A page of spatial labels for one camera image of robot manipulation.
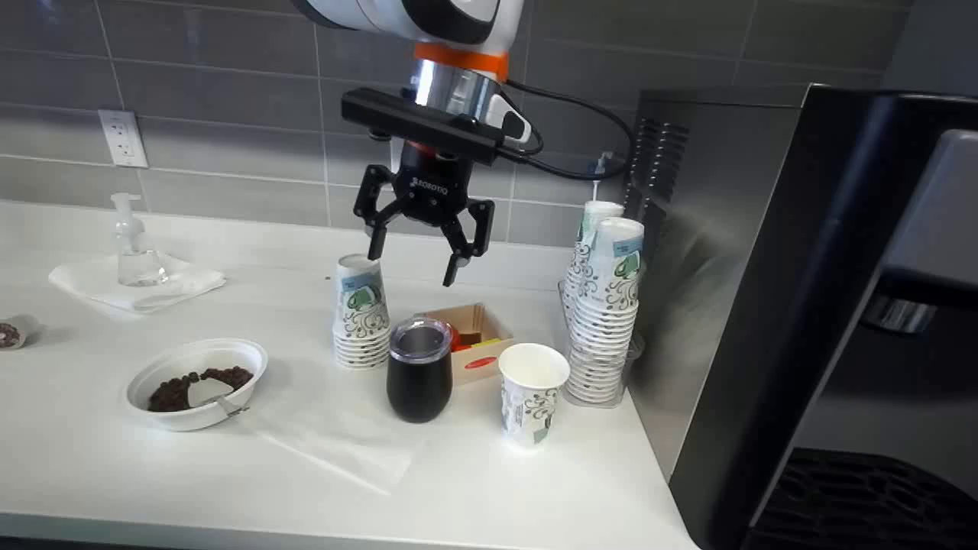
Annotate red and yellow packets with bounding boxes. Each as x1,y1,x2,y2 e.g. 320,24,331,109
446,321,489,355

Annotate stack of paper cups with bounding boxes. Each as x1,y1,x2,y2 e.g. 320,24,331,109
557,273,646,409

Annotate black tumbler mug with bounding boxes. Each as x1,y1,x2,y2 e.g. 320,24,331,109
385,313,456,423

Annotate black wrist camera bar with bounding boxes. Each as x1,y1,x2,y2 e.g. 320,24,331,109
339,84,534,169

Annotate white towel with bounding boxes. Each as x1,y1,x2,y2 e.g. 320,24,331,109
236,388,422,500

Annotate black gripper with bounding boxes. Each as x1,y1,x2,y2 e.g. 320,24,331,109
352,137,501,291

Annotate white wall outlet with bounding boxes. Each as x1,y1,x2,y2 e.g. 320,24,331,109
95,107,152,171

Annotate brown coffee grounds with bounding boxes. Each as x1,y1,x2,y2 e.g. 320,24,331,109
148,362,257,414

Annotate thin pale stick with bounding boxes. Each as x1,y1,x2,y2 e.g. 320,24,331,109
588,151,617,208

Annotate clear glass soap bottle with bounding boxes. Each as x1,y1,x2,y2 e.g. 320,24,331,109
107,188,172,291

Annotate black camera cable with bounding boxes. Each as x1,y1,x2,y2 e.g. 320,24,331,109
496,75,643,185

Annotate black and steel coffee machine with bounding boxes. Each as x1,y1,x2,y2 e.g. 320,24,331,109
620,82,978,550

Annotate short printed paper cup stack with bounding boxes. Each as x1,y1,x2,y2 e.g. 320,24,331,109
589,213,647,307

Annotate small cardboard box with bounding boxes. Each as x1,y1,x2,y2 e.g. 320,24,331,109
412,299,516,388

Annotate upright printed paper cup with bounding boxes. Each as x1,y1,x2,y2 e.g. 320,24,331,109
496,339,575,453

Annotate inverted printed paper cup stack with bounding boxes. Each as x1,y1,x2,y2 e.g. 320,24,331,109
331,251,394,369

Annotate tall printed paper cup stack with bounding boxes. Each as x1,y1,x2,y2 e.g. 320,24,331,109
575,197,626,291

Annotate white plastic spoon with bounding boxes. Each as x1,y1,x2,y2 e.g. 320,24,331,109
186,376,251,421

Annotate small coffee pod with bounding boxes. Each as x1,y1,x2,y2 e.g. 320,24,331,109
0,312,44,355

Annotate white bowl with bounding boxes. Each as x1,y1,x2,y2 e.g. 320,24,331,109
124,335,271,435

